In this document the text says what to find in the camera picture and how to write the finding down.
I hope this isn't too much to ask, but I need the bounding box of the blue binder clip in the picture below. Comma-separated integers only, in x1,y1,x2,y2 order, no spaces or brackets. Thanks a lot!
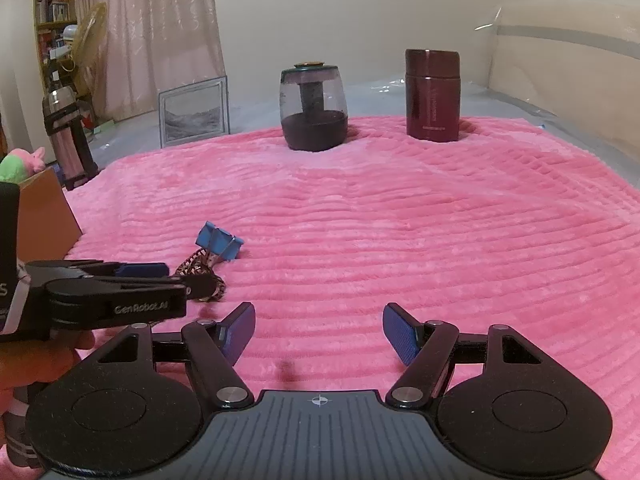
195,221,244,261

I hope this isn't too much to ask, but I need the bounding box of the person's left hand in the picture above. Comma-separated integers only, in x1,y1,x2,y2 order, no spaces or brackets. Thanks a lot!
0,330,96,413

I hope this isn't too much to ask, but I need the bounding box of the brown cardboard box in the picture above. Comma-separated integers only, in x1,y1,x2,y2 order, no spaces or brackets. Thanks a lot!
17,168,81,262

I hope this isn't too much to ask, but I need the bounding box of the green pink plush toy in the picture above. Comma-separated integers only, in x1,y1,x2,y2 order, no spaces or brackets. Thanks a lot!
0,148,46,184

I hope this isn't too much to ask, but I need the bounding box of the pink black thermos bottle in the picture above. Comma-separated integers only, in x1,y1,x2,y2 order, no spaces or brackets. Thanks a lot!
42,86,100,191

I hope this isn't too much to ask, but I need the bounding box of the pink plush blanket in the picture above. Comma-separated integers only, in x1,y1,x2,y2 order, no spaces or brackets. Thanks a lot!
67,117,639,479

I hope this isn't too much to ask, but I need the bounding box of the silver framed picture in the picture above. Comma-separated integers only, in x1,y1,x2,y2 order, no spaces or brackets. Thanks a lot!
158,76,230,148

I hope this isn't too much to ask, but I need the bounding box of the electric fan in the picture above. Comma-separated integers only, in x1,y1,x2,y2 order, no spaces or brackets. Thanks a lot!
58,2,107,96

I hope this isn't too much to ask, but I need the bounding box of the dark glass jar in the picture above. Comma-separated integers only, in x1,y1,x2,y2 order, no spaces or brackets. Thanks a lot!
280,62,348,152

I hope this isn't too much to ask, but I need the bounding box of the maroon thermos container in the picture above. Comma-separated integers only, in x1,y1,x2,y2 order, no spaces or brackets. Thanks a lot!
405,49,461,143

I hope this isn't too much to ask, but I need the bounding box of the pink curtain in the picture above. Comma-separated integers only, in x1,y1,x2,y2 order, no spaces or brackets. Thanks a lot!
75,0,226,122

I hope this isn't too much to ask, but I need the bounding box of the cluttered bookshelf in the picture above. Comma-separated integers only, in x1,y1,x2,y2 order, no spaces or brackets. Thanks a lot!
35,0,77,90

